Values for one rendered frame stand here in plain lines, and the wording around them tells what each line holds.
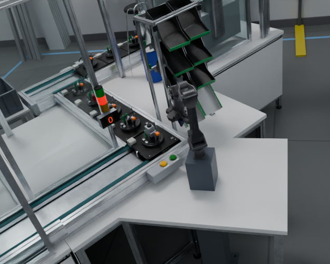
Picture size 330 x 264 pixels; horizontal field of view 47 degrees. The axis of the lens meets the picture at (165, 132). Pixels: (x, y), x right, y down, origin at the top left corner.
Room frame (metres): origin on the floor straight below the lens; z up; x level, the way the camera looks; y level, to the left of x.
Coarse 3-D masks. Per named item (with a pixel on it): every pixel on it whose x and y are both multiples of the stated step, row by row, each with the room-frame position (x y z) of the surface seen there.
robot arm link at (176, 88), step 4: (176, 84) 1.82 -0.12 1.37; (180, 84) 1.65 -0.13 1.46; (184, 84) 1.65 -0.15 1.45; (188, 84) 1.64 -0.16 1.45; (172, 88) 1.78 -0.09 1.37; (176, 88) 1.73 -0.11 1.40; (180, 88) 1.64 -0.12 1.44; (184, 88) 1.65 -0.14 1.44; (188, 88) 1.65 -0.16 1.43; (192, 88) 1.62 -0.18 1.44; (172, 92) 1.79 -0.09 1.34; (176, 92) 1.75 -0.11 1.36; (180, 92) 1.64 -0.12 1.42; (196, 92) 1.58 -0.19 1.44; (180, 96) 1.58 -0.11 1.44
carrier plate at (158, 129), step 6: (156, 126) 2.04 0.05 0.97; (162, 132) 1.96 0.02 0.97; (168, 132) 1.95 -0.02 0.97; (138, 138) 1.95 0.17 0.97; (168, 138) 1.88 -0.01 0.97; (174, 138) 1.87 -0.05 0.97; (138, 144) 1.89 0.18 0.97; (162, 144) 1.84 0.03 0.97; (168, 144) 1.83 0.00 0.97; (174, 144) 1.83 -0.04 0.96; (138, 150) 1.83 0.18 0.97; (144, 150) 1.82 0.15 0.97; (150, 150) 1.81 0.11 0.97; (156, 150) 1.79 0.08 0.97; (162, 150) 1.78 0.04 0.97; (144, 156) 1.77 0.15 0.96; (150, 156) 1.75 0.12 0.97; (156, 156) 1.76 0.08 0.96
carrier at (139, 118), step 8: (136, 112) 2.26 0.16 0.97; (120, 120) 2.20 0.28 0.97; (128, 120) 2.10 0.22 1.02; (136, 120) 2.13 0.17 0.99; (144, 120) 2.14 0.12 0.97; (120, 128) 2.10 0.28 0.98; (128, 128) 2.06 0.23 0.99; (136, 128) 2.06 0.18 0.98; (144, 128) 2.05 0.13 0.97; (120, 136) 2.02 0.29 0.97; (128, 136) 2.00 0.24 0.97; (136, 136) 1.99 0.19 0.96
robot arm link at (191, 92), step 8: (184, 96) 1.55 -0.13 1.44; (192, 96) 1.56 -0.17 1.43; (184, 104) 1.55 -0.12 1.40; (192, 104) 1.56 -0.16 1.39; (192, 112) 1.56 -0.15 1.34; (192, 120) 1.56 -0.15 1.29; (192, 128) 1.56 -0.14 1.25; (192, 136) 1.55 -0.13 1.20; (200, 136) 1.56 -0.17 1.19; (192, 144) 1.55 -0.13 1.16
